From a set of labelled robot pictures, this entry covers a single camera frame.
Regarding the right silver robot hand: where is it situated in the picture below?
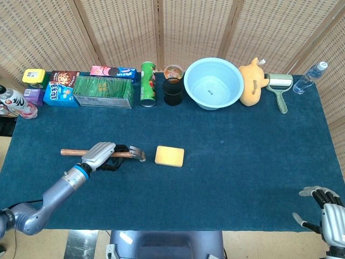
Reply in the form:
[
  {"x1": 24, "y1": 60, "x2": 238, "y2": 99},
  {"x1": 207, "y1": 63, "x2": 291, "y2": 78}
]
[{"x1": 292, "y1": 186, "x2": 345, "y2": 248}]

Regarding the yellow lid green container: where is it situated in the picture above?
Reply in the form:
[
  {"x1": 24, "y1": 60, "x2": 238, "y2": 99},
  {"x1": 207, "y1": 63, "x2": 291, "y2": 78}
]
[{"x1": 22, "y1": 68, "x2": 47, "y2": 89}]

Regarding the shiny metal plate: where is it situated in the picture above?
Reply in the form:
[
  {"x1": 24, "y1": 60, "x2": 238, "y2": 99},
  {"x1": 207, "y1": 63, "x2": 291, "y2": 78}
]
[{"x1": 64, "y1": 230, "x2": 99, "y2": 259}]

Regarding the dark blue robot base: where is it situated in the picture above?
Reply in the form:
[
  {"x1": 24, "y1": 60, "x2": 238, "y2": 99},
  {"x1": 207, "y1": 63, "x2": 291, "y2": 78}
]
[{"x1": 106, "y1": 230, "x2": 226, "y2": 259}]

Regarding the green handle lint roller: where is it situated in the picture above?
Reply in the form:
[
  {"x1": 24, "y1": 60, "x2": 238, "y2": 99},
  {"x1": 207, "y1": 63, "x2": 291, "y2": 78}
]
[{"x1": 265, "y1": 73, "x2": 294, "y2": 114}]

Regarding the light blue plastic basin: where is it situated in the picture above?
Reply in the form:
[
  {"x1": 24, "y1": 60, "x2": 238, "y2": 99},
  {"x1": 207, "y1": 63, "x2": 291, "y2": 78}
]
[{"x1": 183, "y1": 57, "x2": 245, "y2": 111}]

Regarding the green chips can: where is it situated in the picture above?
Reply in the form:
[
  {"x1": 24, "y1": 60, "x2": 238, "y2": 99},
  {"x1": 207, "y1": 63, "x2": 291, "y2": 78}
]
[{"x1": 140, "y1": 61, "x2": 157, "y2": 108}]

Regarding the dark blue table cloth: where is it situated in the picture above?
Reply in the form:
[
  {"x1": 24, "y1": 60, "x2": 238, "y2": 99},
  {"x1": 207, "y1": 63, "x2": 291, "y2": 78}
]
[{"x1": 0, "y1": 71, "x2": 345, "y2": 233}]

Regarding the purple small box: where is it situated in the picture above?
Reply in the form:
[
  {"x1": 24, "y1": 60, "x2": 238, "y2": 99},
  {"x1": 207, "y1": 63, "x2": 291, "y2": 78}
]
[{"x1": 23, "y1": 87, "x2": 45, "y2": 107}]

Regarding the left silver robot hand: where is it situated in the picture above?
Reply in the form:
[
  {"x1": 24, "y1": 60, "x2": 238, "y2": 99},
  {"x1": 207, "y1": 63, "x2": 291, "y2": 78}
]
[{"x1": 80, "y1": 141, "x2": 130, "y2": 172}]

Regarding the pink and blue cookie box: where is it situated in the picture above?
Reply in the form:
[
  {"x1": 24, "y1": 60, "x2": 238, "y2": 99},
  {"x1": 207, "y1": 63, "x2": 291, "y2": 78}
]
[{"x1": 89, "y1": 65, "x2": 138, "y2": 84}]

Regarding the black mesh pen holder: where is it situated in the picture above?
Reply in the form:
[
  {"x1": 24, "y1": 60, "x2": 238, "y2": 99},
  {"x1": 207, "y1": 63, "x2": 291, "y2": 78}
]
[{"x1": 163, "y1": 77, "x2": 184, "y2": 106}]

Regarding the yellow sponge with green base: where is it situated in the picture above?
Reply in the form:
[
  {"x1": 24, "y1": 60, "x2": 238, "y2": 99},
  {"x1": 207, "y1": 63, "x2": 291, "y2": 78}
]
[{"x1": 154, "y1": 145, "x2": 185, "y2": 168}]

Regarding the black floor device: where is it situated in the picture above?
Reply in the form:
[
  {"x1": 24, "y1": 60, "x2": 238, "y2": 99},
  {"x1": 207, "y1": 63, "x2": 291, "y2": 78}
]
[{"x1": 0, "y1": 116, "x2": 17, "y2": 137}]

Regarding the clear box of green packets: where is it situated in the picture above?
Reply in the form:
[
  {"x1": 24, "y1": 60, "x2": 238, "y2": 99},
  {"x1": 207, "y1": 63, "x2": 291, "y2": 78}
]
[{"x1": 72, "y1": 75, "x2": 135, "y2": 110}]

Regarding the blue snack box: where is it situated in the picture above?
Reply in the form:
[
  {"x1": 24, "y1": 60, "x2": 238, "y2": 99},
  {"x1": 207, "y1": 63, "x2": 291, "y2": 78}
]
[{"x1": 43, "y1": 80, "x2": 79, "y2": 108}]

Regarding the wooden handle claw hammer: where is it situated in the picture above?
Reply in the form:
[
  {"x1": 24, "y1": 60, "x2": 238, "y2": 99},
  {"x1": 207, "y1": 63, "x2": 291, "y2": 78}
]
[{"x1": 60, "y1": 145, "x2": 147, "y2": 162}]

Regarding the yellow plush toy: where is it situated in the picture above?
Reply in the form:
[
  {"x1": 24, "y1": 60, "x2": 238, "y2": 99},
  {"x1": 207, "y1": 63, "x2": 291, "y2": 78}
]
[{"x1": 238, "y1": 57, "x2": 270, "y2": 107}]

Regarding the clear water bottle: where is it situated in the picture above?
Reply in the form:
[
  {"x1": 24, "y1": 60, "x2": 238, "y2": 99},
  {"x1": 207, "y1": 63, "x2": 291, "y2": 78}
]
[{"x1": 292, "y1": 61, "x2": 329, "y2": 95}]

